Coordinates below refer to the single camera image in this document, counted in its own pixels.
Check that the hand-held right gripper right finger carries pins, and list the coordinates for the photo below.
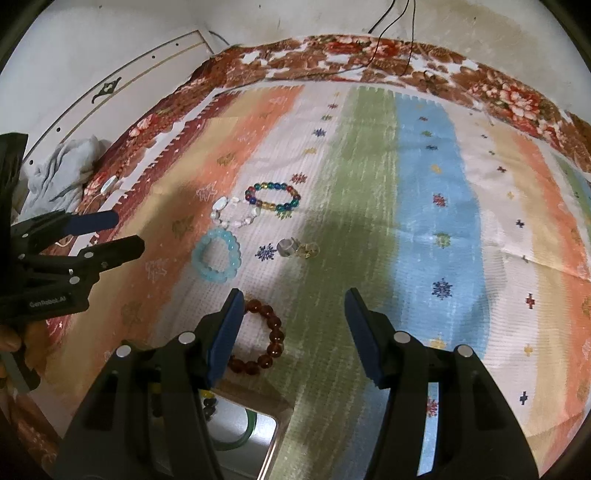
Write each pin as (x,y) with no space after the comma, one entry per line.
(364,332)

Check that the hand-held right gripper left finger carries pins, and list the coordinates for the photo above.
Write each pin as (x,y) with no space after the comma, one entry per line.
(226,332)

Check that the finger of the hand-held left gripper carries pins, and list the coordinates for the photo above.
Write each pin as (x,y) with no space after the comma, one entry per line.
(92,221)
(115,251)

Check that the green jade bangle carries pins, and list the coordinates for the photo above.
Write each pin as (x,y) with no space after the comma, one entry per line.
(250,431)

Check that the metal tin box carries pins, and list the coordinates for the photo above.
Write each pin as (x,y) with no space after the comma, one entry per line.
(231,443)

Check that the person's left hand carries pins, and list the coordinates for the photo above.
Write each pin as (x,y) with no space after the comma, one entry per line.
(9,341)

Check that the grey crumpled cloth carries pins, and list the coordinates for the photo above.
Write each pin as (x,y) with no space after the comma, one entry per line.
(60,170)

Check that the striped pastel blanket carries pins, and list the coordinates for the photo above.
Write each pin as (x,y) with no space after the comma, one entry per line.
(415,184)

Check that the white bed headboard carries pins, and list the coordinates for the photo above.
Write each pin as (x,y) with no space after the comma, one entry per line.
(138,69)

